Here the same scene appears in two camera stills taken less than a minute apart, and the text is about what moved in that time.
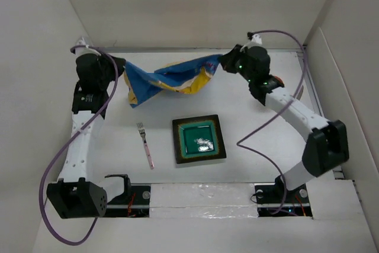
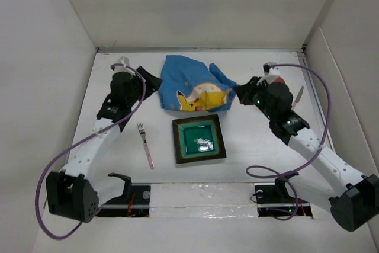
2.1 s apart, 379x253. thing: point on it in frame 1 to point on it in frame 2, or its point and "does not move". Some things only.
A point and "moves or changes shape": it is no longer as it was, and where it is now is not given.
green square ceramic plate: (198, 138) does not move
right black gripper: (228, 59) to (244, 91)
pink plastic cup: (279, 80) does not move
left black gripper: (117, 64) to (151, 84)
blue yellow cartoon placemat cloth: (189, 77) moves or changes shape
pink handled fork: (140, 126) does not move
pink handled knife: (300, 93) does not move
